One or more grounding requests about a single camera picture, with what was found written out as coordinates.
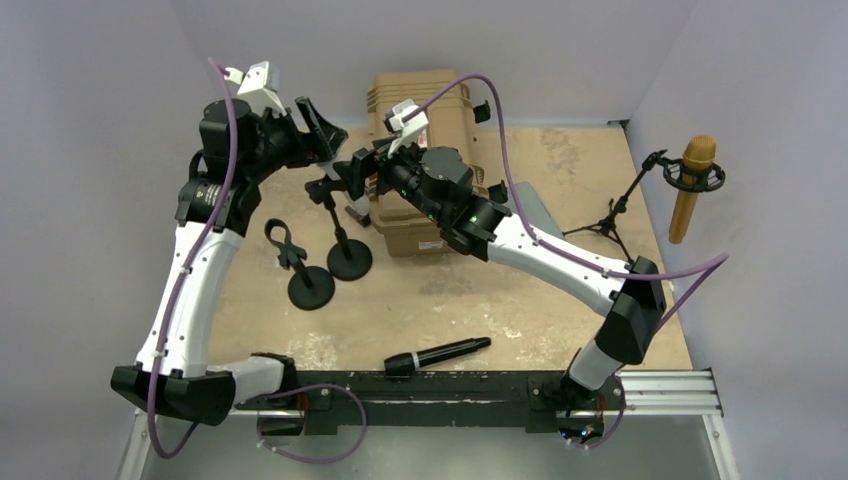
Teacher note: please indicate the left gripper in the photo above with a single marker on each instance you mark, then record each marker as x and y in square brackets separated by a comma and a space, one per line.
[327, 138]

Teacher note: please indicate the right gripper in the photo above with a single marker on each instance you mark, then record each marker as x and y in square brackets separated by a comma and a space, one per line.
[367, 162]

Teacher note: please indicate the tan plastic tool case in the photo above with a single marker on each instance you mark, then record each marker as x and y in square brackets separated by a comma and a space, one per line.
[449, 175]

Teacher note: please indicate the black round-base stand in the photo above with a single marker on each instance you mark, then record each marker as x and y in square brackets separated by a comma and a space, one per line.
[311, 287]
[348, 259]

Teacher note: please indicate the black round-base stand front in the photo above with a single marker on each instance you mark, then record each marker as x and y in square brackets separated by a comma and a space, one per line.
[311, 287]

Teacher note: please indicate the black microphone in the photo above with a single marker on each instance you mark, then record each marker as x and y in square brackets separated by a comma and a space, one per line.
[403, 365]

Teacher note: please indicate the white microphone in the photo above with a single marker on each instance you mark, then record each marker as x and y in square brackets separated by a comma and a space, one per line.
[327, 165]

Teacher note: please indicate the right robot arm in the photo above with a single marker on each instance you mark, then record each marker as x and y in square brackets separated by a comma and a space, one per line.
[628, 296]

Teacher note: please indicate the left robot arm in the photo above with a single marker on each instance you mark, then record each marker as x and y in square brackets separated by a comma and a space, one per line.
[171, 374]

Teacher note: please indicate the black tripod mic stand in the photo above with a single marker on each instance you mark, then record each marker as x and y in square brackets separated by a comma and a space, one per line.
[607, 226]

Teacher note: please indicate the gold microphone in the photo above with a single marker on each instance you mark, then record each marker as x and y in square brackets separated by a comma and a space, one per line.
[697, 160]

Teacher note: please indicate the grey zip pouch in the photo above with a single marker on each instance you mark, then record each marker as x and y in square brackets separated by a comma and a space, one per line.
[535, 211]

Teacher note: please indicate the black L-shaped bracket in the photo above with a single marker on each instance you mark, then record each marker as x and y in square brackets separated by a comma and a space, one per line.
[359, 210]

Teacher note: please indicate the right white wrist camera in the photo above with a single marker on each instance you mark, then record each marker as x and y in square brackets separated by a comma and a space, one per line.
[406, 121]

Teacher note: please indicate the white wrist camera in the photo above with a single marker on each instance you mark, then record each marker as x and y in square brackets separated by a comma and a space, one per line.
[406, 121]
[257, 86]

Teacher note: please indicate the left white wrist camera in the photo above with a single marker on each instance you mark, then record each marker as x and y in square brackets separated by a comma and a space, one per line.
[257, 86]

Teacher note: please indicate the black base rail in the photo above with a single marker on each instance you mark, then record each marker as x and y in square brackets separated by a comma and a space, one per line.
[531, 400]

